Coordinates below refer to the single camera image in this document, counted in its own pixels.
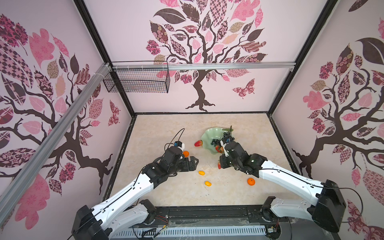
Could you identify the aluminium rail left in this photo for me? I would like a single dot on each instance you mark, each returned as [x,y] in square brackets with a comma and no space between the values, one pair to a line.
[23,180]

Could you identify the white vented strip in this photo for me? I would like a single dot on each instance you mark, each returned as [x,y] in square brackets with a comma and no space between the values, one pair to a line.
[190,232]

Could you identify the dark grape bunch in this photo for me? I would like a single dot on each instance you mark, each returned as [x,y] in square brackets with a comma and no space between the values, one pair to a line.
[224,137]

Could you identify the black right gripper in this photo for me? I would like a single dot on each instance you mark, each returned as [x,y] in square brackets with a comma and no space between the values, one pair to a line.
[222,162]

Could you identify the aluminium rail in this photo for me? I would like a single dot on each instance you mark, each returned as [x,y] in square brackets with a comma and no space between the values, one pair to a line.
[222,66]
[23,180]

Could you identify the black base frame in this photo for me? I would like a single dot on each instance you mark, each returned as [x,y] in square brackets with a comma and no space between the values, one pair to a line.
[248,215]

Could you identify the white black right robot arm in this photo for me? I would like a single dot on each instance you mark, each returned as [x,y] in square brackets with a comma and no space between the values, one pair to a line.
[321,202]

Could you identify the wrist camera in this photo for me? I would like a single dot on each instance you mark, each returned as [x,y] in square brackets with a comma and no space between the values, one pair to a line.
[224,144]
[180,145]

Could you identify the orange mandarin centre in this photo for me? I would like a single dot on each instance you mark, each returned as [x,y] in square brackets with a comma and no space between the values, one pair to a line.
[186,153]

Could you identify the aluminium rail back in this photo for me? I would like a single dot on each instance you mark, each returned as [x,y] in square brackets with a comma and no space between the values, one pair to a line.
[222,66]

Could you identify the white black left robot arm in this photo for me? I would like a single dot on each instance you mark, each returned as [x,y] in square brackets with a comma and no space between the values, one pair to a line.
[121,211]

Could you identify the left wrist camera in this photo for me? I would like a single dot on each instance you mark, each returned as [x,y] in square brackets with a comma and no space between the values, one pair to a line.
[180,145]

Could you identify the green scalloped fruit bowl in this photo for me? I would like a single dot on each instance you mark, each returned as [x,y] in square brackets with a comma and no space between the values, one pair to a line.
[212,138]

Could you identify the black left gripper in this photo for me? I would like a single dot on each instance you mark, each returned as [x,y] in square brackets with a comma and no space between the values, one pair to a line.
[193,165]

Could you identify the black wire basket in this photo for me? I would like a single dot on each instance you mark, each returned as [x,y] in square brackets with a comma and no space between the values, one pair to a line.
[138,77]

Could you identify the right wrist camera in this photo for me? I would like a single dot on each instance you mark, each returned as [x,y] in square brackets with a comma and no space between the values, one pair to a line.
[224,144]

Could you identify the orange mandarin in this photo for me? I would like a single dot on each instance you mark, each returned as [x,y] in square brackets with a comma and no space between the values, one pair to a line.
[251,182]
[186,153]

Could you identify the orange mandarin right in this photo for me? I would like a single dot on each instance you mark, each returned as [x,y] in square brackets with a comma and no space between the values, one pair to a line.
[251,182]

